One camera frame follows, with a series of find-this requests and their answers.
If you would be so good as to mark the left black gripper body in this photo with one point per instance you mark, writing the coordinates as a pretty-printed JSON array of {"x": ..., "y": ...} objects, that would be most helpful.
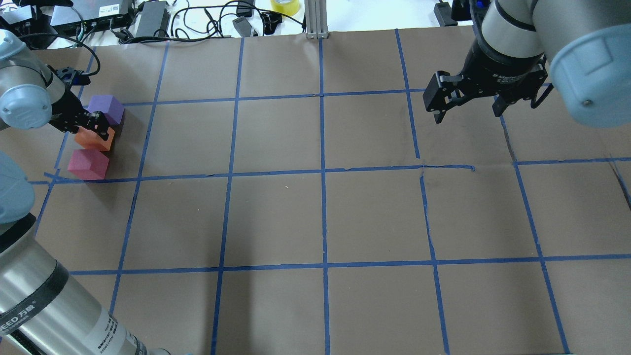
[{"x": 70, "y": 109}]

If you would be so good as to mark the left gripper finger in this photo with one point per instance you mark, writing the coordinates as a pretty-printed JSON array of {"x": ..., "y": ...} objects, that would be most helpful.
[{"x": 97, "y": 122}]

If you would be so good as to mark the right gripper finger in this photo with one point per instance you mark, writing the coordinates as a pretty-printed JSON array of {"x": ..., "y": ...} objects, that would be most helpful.
[
  {"x": 442, "y": 94},
  {"x": 500, "y": 105}
]

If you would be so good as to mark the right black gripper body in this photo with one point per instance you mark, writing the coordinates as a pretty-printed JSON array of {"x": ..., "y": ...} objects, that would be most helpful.
[{"x": 498, "y": 72}]

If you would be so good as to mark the orange foam block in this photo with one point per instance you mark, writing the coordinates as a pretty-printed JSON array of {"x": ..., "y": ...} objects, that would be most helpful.
[{"x": 90, "y": 140}]

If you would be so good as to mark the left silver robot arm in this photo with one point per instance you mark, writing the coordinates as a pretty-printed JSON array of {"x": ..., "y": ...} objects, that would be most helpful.
[{"x": 44, "y": 309}]

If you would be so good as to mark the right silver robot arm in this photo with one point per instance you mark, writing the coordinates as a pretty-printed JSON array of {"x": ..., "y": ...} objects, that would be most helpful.
[{"x": 524, "y": 49}]

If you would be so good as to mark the purple foam block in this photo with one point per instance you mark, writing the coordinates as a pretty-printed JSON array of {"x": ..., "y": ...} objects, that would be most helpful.
[{"x": 112, "y": 109}]

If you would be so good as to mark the red foam block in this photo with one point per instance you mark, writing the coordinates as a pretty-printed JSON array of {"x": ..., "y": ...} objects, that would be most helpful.
[{"x": 88, "y": 164}]

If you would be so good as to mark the black power adapter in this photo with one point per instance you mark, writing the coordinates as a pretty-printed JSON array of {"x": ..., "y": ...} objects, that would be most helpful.
[{"x": 443, "y": 14}]

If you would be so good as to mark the yellow tape roll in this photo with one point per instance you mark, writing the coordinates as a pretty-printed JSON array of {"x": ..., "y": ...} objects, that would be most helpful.
[{"x": 286, "y": 7}]

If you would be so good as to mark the aluminium frame post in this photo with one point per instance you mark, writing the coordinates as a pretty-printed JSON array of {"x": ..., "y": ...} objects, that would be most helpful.
[{"x": 316, "y": 19}]

